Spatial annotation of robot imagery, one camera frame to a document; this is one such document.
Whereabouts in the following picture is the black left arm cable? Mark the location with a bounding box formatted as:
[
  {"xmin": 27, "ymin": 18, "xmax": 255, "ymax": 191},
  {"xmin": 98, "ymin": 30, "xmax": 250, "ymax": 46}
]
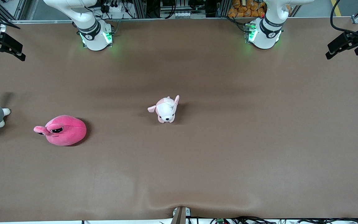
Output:
[{"xmin": 330, "ymin": 0, "xmax": 358, "ymax": 43}]

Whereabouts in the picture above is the hot pink round plush toy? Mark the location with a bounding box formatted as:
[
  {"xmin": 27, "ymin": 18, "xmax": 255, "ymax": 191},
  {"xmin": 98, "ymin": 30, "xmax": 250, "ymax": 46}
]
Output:
[{"xmin": 33, "ymin": 115, "xmax": 87, "ymax": 147}]

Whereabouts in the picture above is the metal table clamp bracket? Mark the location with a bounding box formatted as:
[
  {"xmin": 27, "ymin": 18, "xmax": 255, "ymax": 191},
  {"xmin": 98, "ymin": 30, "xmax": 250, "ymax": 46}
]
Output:
[{"xmin": 171, "ymin": 206, "xmax": 191, "ymax": 224}]

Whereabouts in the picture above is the pale pink white plush dog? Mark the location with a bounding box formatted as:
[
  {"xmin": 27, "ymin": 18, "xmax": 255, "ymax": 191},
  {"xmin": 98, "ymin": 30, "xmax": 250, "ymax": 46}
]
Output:
[{"xmin": 148, "ymin": 95, "xmax": 180, "ymax": 124}]

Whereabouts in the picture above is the brown table cloth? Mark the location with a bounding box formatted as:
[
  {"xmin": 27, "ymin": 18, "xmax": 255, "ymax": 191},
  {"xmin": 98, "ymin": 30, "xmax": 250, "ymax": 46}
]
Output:
[{"xmin": 0, "ymin": 17, "xmax": 358, "ymax": 222}]

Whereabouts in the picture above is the orange snack packets pile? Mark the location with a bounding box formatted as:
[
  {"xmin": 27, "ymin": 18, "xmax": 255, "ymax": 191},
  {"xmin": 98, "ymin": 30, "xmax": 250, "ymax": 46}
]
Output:
[{"xmin": 227, "ymin": 0, "xmax": 267, "ymax": 18}]

